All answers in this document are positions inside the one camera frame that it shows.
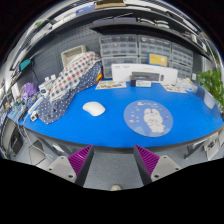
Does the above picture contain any white woven basket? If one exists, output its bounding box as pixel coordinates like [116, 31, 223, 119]
[60, 44, 88, 68]

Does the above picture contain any green potted plant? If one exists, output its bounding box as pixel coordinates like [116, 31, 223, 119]
[197, 69, 224, 111]

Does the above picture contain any yellow and blue box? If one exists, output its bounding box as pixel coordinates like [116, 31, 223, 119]
[148, 53, 169, 67]

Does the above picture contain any grey wall shelf unit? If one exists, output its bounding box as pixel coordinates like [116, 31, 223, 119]
[9, 0, 218, 68]

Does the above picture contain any navy polka-dot cloth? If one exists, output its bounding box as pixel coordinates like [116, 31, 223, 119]
[37, 61, 104, 125]

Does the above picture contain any round blue rabbit-print mouse pad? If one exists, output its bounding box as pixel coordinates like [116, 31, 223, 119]
[123, 99, 174, 138]

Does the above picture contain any red blue checked cloth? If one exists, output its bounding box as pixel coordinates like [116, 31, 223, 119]
[49, 51, 102, 103]

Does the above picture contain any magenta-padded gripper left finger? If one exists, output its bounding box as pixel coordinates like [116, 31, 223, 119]
[46, 144, 95, 187]

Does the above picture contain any long white keyboard box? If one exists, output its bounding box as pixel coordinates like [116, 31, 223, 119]
[111, 63, 179, 86]

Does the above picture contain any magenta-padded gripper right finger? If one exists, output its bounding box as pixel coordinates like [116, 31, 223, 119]
[133, 144, 182, 186]

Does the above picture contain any purple plastic bag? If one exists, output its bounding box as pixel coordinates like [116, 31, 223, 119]
[21, 82, 38, 101]

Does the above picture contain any small-picture sticker sheet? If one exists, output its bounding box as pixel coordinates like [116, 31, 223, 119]
[160, 82, 188, 94]

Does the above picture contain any small black box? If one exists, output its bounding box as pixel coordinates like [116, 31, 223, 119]
[130, 75, 153, 88]

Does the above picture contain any white computer mouse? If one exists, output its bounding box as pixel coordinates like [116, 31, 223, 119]
[82, 101, 106, 117]

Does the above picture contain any food sticker sheet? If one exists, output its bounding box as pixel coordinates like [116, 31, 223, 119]
[94, 80, 128, 91]

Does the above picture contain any clear plastic bag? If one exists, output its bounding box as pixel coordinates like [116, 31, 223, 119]
[176, 77, 198, 94]

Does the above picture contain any grey small-parts drawer cabinet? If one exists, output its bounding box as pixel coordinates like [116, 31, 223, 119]
[169, 42, 194, 79]
[137, 34, 173, 66]
[101, 55, 139, 79]
[99, 33, 139, 57]

